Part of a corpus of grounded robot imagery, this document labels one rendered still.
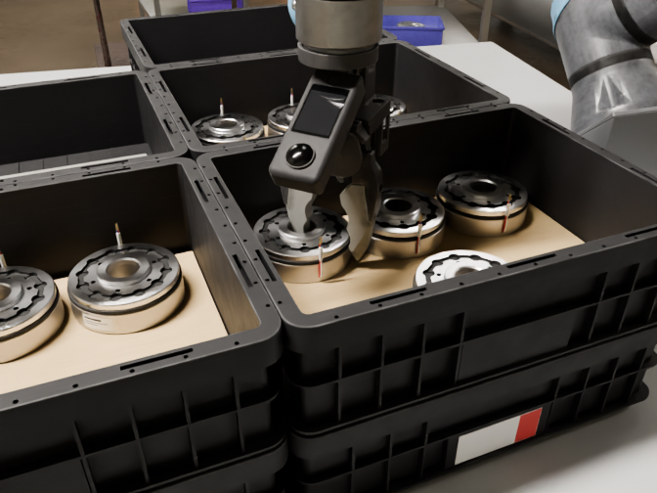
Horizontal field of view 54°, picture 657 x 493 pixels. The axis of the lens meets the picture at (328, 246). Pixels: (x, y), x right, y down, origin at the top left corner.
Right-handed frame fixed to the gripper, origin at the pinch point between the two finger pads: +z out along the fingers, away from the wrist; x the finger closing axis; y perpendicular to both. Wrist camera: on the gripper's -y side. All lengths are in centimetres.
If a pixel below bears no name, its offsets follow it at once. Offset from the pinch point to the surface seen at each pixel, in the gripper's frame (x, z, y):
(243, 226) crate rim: 2.8, -7.9, -11.2
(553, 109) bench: -14, 15, 91
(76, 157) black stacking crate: 42.1, 2.2, 9.7
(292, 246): 2.5, -1.2, -3.1
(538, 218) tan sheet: -18.7, 2.0, 18.0
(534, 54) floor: 21, 85, 379
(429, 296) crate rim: -14.0, -7.9, -14.2
